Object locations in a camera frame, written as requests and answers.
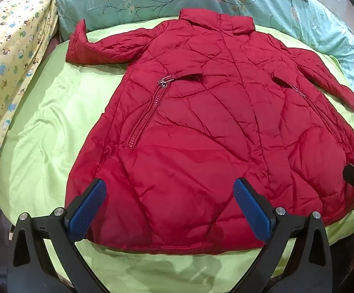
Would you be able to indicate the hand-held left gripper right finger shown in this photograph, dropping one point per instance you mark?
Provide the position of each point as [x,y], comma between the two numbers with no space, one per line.
[253,210]

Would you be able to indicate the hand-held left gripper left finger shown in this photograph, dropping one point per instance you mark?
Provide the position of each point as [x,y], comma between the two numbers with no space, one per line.
[88,209]

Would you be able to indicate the red quilted jacket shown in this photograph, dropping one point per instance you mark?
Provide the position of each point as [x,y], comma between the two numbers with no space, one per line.
[195,122]

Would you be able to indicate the light green bed sheet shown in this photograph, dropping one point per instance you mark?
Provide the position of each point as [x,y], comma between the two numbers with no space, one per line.
[42,122]

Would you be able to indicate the mauve mattress cover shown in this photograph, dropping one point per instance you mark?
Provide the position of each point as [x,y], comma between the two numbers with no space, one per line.
[52,47]

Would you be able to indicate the yellow cartoon print blanket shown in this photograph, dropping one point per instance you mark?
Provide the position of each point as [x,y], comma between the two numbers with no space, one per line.
[9,55]

